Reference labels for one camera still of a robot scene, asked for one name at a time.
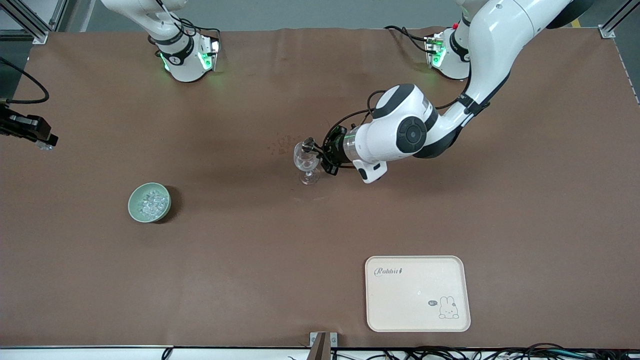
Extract clear wine glass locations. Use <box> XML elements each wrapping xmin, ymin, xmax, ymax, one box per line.
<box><xmin>293</xmin><ymin>141</ymin><xmax>321</xmax><ymax>186</ymax></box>

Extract aluminium frame post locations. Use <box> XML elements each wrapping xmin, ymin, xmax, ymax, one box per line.
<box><xmin>0</xmin><ymin>0</ymin><xmax>69</xmax><ymax>45</ymax></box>
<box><xmin>597</xmin><ymin>0</ymin><xmax>640</xmax><ymax>40</ymax></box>

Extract black left arm base cable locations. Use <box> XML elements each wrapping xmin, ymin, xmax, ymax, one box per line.
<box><xmin>384</xmin><ymin>25</ymin><xmax>432</xmax><ymax>54</ymax></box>

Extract grey metal mount bracket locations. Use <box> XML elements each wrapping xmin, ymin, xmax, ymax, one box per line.
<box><xmin>309</xmin><ymin>332</ymin><xmax>339</xmax><ymax>360</ymax></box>

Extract clear ice cubes pile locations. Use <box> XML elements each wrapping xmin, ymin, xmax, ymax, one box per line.
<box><xmin>137</xmin><ymin>190</ymin><xmax>169</xmax><ymax>220</ymax></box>

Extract black arm base cable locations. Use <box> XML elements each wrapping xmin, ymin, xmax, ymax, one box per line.
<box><xmin>384</xmin><ymin>25</ymin><xmax>432</xmax><ymax>54</ymax></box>
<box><xmin>177</xmin><ymin>19</ymin><xmax>222</xmax><ymax>42</ymax></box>

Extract brown table cover sheet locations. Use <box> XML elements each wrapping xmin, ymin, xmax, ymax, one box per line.
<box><xmin>0</xmin><ymin>27</ymin><xmax>640</xmax><ymax>350</ymax></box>

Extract pale green ceramic bowl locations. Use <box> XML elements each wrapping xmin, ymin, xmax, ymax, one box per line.
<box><xmin>128</xmin><ymin>182</ymin><xmax>172</xmax><ymax>224</ymax></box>

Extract cream rabbit print tray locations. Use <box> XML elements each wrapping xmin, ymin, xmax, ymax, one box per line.
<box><xmin>365</xmin><ymin>255</ymin><xmax>472</xmax><ymax>333</ymax></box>

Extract black right arm base cable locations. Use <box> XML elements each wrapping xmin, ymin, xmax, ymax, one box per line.
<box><xmin>177</xmin><ymin>19</ymin><xmax>222</xmax><ymax>42</ymax></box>

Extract white table edge rail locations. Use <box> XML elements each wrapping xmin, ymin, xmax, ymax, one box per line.
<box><xmin>0</xmin><ymin>345</ymin><xmax>313</xmax><ymax>360</ymax></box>

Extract black cable bundle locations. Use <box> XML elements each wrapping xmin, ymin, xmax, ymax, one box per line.
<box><xmin>330</xmin><ymin>343</ymin><xmax>640</xmax><ymax>360</ymax></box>

